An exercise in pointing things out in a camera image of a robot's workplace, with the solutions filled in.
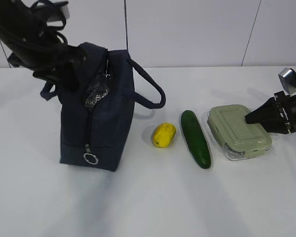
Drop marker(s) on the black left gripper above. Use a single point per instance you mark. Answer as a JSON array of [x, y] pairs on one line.
[[64, 67]]

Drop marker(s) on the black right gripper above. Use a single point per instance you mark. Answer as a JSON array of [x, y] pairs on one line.
[[268, 116]]

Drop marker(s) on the glass container with green lid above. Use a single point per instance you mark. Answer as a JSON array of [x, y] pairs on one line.
[[237, 139]]

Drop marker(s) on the navy blue lunch bag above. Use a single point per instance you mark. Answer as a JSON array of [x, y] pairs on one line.
[[96, 119]]

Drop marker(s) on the green cucumber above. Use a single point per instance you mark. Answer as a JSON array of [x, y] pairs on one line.
[[195, 139]]

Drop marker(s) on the yellow lemon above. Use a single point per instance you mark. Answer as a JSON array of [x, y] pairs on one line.
[[163, 135]]

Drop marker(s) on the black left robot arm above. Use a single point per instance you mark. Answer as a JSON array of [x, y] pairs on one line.
[[33, 34]]

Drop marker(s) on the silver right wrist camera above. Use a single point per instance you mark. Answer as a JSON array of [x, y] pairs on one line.
[[287, 78]]

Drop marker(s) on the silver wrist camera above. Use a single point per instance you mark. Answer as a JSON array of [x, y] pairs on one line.
[[63, 7], [287, 78]]

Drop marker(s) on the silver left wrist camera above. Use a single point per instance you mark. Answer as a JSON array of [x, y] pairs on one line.
[[63, 7]]

